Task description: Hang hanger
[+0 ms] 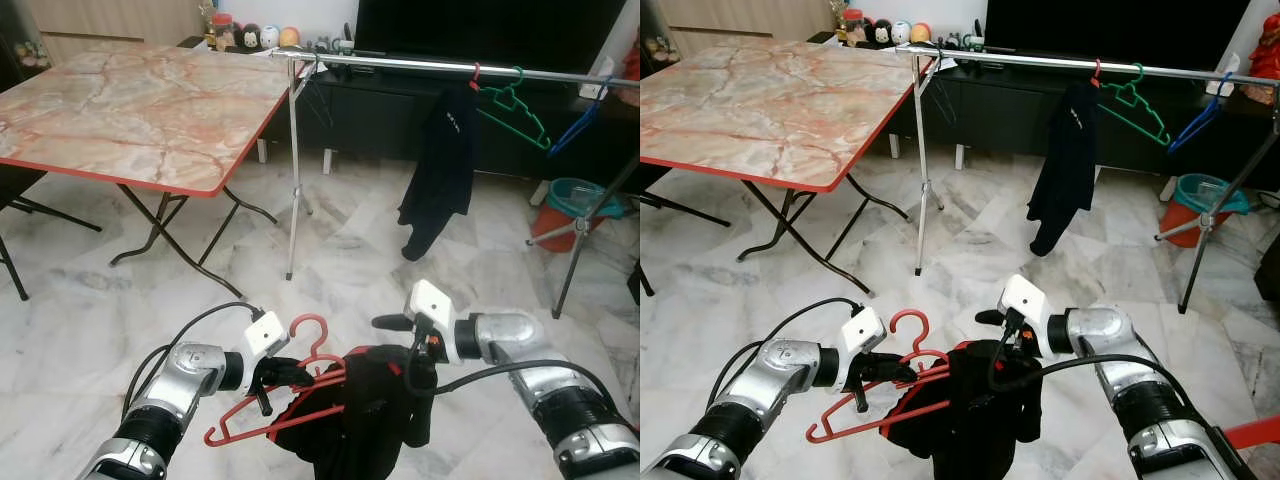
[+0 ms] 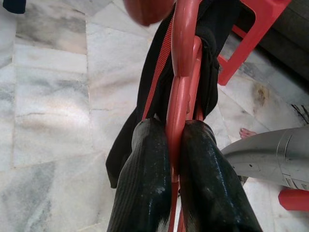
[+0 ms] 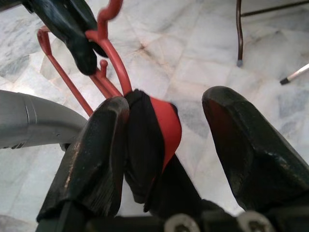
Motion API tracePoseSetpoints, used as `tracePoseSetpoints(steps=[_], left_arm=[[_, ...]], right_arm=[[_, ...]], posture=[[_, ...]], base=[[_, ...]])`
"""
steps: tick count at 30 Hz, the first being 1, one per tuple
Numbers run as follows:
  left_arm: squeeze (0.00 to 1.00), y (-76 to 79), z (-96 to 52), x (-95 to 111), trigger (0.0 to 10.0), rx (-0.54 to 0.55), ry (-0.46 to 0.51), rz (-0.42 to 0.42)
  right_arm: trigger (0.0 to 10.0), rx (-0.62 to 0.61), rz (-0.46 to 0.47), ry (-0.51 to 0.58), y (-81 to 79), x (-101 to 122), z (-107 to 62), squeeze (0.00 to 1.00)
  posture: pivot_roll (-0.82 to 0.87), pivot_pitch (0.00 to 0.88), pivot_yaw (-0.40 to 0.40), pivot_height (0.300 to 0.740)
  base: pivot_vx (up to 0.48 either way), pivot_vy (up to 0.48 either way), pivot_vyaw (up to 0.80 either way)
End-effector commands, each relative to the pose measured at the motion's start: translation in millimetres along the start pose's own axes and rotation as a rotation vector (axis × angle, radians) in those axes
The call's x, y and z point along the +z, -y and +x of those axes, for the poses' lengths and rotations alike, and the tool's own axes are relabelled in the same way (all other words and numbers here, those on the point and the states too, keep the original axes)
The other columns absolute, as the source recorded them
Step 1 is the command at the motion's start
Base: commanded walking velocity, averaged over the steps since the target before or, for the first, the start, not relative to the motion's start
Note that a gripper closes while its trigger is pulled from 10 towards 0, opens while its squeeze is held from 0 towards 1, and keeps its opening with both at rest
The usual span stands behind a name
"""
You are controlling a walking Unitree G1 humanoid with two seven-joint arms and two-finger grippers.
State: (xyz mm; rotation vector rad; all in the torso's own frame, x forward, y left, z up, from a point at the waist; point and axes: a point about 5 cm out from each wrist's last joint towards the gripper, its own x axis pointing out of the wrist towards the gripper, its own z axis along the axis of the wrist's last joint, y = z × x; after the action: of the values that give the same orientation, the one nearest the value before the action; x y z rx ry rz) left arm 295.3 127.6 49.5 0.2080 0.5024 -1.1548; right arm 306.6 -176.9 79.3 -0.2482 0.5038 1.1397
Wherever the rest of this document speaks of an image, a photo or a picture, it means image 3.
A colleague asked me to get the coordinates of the red plastic hanger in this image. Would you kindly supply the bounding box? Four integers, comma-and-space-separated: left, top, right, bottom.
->
37, 0, 182, 170

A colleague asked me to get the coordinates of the silver metal clothes rack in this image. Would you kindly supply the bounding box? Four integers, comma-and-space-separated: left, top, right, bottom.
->
279, 63, 309, 86

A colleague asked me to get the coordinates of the black garment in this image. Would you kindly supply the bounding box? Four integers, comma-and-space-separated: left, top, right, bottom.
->
123, 88, 203, 213

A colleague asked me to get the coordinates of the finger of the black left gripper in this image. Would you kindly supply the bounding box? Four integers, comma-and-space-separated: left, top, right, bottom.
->
93, 43, 109, 58
25, 0, 98, 75

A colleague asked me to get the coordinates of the dark metal chair frame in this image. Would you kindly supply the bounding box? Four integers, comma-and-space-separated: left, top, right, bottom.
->
235, 0, 309, 68

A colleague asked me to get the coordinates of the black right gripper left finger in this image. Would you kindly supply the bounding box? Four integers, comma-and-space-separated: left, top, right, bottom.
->
36, 96, 131, 223

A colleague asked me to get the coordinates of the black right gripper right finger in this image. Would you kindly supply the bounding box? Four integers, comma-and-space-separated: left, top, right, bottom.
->
202, 86, 309, 214

